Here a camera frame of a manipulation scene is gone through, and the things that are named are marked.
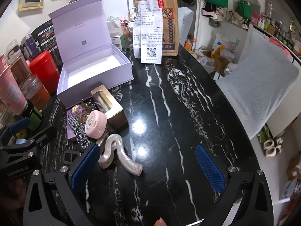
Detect dark jar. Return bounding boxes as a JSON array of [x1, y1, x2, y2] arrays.
[[5, 41, 21, 59]]

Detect checkered scrunchie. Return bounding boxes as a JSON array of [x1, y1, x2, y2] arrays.
[[67, 116, 93, 150]]

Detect lavender gift box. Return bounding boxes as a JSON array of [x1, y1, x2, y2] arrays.
[[48, 0, 134, 110]]

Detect wide white receipt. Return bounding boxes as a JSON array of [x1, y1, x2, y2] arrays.
[[138, 0, 164, 64]]

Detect white refrigerator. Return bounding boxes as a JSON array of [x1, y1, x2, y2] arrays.
[[78, 0, 135, 39]]

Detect pink round compact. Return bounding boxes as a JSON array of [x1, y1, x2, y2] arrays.
[[84, 110, 108, 139]]

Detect gold pearl hair clips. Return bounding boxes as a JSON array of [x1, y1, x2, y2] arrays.
[[72, 100, 94, 123]]

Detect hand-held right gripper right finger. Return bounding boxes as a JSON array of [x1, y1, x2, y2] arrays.
[[195, 144, 275, 226]]

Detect beige fluffy slipper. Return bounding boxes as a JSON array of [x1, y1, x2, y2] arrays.
[[274, 137, 284, 152], [263, 139, 275, 157]]

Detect small white box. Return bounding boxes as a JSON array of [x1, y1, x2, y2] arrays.
[[110, 35, 126, 51]]

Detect pearly wavy hair clip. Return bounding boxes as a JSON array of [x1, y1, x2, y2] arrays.
[[97, 133, 143, 176]]

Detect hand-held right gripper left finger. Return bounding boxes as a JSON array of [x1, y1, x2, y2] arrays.
[[22, 143, 101, 226]]

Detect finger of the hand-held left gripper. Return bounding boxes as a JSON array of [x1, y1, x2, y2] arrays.
[[22, 127, 57, 154], [0, 116, 31, 146]]

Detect green jar black lid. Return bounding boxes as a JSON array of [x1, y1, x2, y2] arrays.
[[24, 100, 43, 131]]

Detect brown paper bag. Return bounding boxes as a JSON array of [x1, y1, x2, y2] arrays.
[[135, 0, 179, 57]]

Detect row of small bottles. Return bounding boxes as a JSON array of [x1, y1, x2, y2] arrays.
[[250, 12, 301, 59]]

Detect wall control panel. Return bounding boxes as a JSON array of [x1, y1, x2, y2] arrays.
[[18, 0, 45, 12]]

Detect red canister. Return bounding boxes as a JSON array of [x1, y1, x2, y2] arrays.
[[29, 51, 60, 95]]

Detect narrow white receipt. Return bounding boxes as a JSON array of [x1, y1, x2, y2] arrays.
[[132, 11, 143, 59]]

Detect gold window box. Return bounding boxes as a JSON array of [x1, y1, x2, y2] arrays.
[[90, 84, 128, 130]]

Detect pale blue covered chair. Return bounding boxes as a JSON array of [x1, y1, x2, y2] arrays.
[[177, 7, 195, 50], [215, 32, 300, 140]]

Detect black printed pouch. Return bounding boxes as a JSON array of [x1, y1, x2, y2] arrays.
[[30, 21, 64, 69]]

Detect pink tube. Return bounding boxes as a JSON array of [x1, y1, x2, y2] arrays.
[[0, 66, 27, 116]]

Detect clear jar orange contents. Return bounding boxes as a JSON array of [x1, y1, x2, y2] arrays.
[[20, 75, 52, 111]]

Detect purple label jar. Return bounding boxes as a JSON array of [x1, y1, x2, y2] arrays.
[[21, 34, 41, 55]]

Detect glass cup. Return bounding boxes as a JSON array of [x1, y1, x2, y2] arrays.
[[122, 25, 135, 50]]

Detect brown label jar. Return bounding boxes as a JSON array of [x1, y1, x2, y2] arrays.
[[7, 50, 33, 80]]

